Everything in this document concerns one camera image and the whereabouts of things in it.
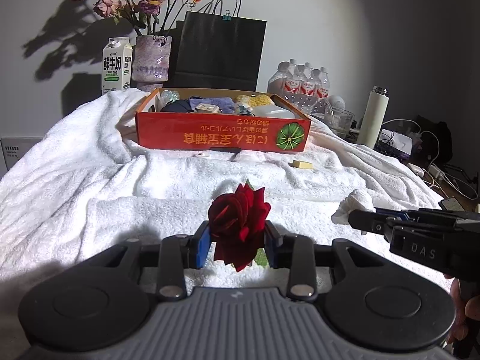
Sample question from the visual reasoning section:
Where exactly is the red artificial rose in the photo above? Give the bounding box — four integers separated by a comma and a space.
208, 182, 271, 272

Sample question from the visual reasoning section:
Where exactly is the translucent white plastic container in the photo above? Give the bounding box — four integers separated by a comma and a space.
251, 104, 296, 119

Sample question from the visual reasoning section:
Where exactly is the dark blue pouch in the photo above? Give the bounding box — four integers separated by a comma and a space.
160, 99, 194, 113

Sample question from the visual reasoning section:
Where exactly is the purple knitted cloth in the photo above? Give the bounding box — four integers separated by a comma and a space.
189, 97, 235, 114

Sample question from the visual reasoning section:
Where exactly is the small beige box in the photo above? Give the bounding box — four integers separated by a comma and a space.
194, 103, 221, 114

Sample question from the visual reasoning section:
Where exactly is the right hand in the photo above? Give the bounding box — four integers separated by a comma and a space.
446, 275, 480, 344

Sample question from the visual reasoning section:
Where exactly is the yellow eraser block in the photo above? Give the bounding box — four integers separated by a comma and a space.
291, 160, 313, 169

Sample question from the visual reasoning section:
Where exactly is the white towel cloth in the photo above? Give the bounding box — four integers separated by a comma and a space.
1, 89, 440, 286

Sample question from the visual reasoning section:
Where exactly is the red cardboard box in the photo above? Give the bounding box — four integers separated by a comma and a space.
135, 88, 311, 153

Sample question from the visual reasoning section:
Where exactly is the white thermos bottle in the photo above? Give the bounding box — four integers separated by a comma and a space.
356, 85, 389, 149

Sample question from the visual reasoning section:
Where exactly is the clear glass cup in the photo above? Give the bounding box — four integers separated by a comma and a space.
324, 107, 354, 138

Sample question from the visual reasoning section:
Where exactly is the white round speaker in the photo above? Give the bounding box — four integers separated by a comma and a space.
328, 95, 346, 110

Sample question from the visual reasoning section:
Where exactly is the green glass ball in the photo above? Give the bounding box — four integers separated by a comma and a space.
160, 89, 181, 107

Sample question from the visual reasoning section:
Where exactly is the yellow white plush toy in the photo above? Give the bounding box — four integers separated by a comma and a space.
235, 94, 274, 108

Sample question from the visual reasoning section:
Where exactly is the water bottle pack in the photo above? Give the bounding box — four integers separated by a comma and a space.
267, 58, 333, 118

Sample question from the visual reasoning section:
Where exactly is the purple glass vase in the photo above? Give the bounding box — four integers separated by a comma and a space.
132, 35, 172, 91

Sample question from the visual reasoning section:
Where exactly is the white milk carton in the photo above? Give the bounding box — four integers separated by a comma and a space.
101, 37, 133, 94

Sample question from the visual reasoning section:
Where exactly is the black paper bag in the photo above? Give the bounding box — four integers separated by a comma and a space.
167, 0, 267, 91

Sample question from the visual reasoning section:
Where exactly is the teal binder clip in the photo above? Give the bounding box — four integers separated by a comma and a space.
221, 10, 232, 21

